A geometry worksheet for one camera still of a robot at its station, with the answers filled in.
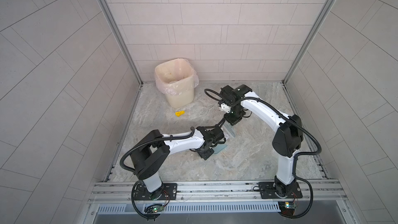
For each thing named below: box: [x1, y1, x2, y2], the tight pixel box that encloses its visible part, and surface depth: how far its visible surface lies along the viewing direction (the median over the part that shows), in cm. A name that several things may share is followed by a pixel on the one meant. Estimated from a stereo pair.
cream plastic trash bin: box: [154, 58, 199, 109], surface depth 97 cm
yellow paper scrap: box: [175, 110, 186, 117], surface depth 100 cm
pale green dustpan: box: [211, 144, 228, 154], surface depth 83 cm
